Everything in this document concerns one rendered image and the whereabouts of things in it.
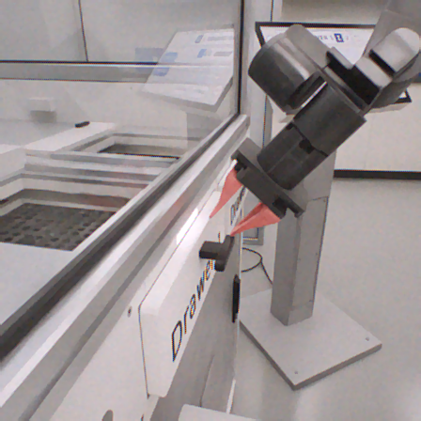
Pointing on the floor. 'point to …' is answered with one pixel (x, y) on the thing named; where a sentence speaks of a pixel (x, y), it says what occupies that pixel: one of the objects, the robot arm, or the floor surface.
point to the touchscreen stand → (304, 299)
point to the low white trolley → (208, 414)
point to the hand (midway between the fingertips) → (225, 221)
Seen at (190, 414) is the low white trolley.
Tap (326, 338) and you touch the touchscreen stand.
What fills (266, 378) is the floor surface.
